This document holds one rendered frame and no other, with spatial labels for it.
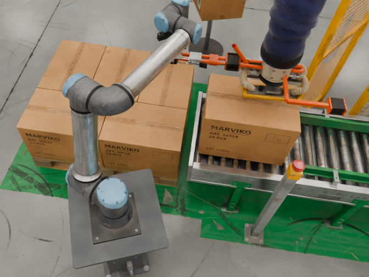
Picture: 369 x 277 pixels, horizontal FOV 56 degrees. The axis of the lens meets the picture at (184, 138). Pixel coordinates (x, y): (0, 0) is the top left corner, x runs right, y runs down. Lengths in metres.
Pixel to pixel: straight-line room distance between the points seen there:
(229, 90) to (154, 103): 0.68
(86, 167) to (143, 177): 0.49
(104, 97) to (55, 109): 1.45
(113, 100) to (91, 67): 1.71
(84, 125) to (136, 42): 2.70
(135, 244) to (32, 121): 1.29
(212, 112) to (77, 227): 1.03
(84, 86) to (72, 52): 1.83
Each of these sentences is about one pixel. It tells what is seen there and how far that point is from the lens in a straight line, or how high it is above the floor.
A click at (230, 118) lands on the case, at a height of 0.95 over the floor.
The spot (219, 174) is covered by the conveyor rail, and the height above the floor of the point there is 0.56.
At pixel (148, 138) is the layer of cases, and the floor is 0.54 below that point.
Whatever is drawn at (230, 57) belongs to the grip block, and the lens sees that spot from 2.04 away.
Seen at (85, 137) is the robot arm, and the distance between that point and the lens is 1.56.
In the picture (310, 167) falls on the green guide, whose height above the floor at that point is 0.64.
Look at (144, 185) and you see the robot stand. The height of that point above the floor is 0.75.
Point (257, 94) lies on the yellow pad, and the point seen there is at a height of 1.16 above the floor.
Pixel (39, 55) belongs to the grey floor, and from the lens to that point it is 4.10.
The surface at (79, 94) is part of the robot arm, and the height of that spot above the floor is 1.59.
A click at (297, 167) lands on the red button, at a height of 1.04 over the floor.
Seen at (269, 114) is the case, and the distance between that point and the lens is 2.25.
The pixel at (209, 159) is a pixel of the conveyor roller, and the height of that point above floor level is 0.55.
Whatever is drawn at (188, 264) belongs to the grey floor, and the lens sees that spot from 2.70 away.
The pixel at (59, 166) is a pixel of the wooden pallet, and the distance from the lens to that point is 3.10.
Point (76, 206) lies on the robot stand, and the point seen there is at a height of 0.75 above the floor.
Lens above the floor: 2.59
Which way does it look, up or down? 54 degrees down
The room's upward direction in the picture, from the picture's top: 7 degrees clockwise
